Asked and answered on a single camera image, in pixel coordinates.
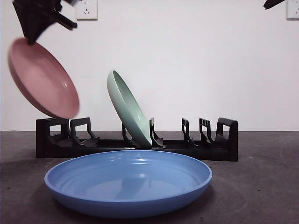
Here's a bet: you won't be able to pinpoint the blue plate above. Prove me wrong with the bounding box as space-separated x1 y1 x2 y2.
44 150 213 219

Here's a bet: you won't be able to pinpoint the white wall socket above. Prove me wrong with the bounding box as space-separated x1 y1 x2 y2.
286 0 299 21
76 0 98 21

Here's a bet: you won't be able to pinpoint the black dish rack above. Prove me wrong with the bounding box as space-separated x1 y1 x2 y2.
36 117 239 162

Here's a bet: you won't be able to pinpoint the green plate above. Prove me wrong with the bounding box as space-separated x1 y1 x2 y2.
107 70 153 148

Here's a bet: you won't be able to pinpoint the pink plate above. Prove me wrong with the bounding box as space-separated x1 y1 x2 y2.
7 37 80 119

